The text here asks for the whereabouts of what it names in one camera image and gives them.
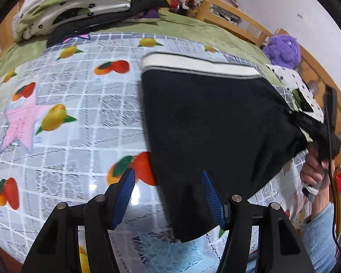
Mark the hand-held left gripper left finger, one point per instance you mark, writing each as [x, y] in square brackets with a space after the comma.
[125, 196]

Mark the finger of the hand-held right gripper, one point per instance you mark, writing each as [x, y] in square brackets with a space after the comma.
[309, 126]

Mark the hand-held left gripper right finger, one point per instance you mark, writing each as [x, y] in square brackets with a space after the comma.
[213, 202]

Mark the black pants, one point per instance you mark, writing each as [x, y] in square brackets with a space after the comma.
[216, 125]

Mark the person's right forearm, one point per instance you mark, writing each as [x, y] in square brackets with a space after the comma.
[321, 239]

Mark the person's right hand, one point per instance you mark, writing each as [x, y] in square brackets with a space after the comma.
[311, 169]

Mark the grey checked sheet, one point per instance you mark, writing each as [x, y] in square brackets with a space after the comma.
[284, 96]

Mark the white floral pillow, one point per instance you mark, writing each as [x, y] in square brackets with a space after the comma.
[295, 82]

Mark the purple plush toy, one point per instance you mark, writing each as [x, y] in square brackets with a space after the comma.
[281, 51]

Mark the fruit print plastic tablecloth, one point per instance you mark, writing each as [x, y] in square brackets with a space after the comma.
[74, 91]

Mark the cardboard clutter pile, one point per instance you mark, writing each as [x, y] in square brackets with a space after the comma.
[227, 8]

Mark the green blanket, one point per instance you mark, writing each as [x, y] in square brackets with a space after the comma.
[201, 31]

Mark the purple cloth item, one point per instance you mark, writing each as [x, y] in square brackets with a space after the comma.
[150, 14]

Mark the folded white floral quilt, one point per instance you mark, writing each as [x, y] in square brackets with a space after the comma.
[59, 8]

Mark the wooden bed frame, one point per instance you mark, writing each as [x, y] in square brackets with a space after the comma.
[244, 22]

